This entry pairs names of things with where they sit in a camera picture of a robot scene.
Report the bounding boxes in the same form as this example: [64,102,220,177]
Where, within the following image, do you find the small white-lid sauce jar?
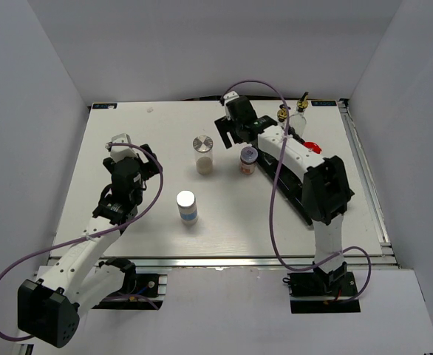
[239,146,258,175]

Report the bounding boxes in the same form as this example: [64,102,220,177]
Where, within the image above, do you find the clear silver-lid spice jar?
[192,135,214,175]

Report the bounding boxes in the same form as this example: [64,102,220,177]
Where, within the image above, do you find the red-lid dark sauce jar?
[302,141,322,154]

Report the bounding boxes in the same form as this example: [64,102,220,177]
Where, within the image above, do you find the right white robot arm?
[215,92,354,295]

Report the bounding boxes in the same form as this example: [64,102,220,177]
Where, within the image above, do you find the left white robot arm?
[17,142,163,348]

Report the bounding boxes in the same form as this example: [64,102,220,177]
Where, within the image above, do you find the blue-label silver-lid shaker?
[176,190,198,225]

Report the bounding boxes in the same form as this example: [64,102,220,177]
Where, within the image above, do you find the blue table logo sticker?
[91,103,117,109]

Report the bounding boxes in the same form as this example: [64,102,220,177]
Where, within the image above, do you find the black plastic organizer tray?
[255,143,354,226]

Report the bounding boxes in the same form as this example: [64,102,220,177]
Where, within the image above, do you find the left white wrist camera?
[105,133,138,163]

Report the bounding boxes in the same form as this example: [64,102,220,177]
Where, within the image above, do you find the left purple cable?
[0,143,165,341]

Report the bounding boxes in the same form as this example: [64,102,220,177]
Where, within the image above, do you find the purple cable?
[0,143,165,341]
[219,79,372,306]

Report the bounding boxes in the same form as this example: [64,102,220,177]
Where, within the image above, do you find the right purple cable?
[219,79,372,306]

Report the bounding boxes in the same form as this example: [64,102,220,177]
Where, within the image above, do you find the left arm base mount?
[93,257,168,311]

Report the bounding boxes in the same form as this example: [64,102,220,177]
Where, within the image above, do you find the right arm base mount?
[282,272,361,314]

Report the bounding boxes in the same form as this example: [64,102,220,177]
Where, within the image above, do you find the aluminium table frame rail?
[30,98,400,270]

